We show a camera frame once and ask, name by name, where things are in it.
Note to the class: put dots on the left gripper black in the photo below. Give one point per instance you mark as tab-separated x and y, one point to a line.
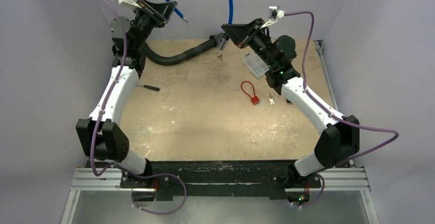
160	13

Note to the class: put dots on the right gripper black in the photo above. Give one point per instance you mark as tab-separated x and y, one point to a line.
249	34

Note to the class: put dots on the red cable lock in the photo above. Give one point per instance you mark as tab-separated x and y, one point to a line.
252	93

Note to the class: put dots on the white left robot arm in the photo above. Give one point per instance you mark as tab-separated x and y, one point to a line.
100	134

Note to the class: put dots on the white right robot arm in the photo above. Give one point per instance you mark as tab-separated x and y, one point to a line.
339	137

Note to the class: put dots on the clear plastic organizer box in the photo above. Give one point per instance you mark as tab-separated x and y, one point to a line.
256	65

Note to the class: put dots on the small hammer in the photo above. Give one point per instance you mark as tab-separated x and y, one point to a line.
149	87

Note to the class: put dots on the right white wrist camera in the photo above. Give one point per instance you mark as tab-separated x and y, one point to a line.
275	15

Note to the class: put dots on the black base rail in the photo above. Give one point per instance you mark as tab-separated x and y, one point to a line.
227	178

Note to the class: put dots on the aluminium frame rail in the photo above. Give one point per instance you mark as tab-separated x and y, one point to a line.
344	197

